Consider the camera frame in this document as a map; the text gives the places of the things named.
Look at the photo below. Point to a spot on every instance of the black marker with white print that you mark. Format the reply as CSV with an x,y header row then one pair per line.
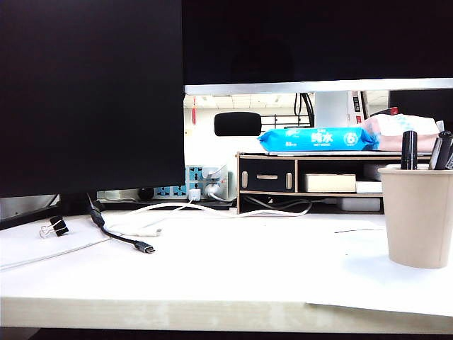
x,y
409,148

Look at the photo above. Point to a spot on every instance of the beige paper cup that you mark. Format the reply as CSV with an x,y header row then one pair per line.
x,y
421,219

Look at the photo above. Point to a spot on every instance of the white power plug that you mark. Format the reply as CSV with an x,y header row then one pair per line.
x,y
214,173
212,189

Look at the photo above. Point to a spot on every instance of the white blue power socket cube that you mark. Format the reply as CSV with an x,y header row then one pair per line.
x,y
194,175

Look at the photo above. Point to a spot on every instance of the black flat monitor base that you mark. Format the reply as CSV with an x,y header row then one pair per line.
x,y
219,205

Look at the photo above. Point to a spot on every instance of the small white USB charger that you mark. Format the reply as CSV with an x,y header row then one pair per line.
x,y
194,195

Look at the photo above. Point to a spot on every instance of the black organizer drawer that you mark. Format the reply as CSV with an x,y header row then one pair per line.
x,y
269,184

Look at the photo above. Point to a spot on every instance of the black chair headrest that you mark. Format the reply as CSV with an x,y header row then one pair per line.
x,y
237,124

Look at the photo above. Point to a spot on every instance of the red hanging knot ornament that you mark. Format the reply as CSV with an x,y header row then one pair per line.
x,y
194,115

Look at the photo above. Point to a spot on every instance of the blue wet wipes pack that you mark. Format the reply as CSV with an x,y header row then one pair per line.
x,y
301,140

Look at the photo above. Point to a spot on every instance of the black round knob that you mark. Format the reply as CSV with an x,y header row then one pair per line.
x,y
146,193

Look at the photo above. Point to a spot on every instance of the wooden desk organizer shelf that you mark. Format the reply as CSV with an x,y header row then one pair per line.
x,y
318,193

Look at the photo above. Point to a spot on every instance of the cream rectangular box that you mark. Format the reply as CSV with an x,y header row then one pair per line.
x,y
329,183

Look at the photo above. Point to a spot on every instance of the flat white power strip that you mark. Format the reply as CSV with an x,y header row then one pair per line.
x,y
117,195

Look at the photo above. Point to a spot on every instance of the white power adapter brick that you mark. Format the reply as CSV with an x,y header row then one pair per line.
x,y
357,204

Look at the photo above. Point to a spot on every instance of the flat white box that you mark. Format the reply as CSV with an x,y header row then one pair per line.
x,y
368,187

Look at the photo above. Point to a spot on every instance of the large black computer monitor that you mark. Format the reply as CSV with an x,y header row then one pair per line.
x,y
88,99

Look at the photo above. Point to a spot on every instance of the black monitor stand foot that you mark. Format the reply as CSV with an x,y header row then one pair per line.
x,y
74,203

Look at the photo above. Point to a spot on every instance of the black monitor with silver edge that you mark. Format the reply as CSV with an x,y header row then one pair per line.
x,y
318,42

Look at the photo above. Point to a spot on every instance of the pink tissue pack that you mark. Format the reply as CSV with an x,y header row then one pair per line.
x,y
389,141

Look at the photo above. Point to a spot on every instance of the large white paper sheet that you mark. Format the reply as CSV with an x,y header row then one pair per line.
x,y
354,283

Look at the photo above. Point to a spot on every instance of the black binder clip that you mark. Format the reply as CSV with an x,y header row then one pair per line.
x,y
58,226

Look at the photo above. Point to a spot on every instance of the black background monitor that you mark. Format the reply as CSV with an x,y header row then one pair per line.
x,y
424,102

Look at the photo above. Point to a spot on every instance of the clear plastic tube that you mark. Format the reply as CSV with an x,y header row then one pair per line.
x,y
440,127

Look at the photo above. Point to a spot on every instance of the black pen with silver clip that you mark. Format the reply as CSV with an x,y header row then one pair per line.
x,y
444,148

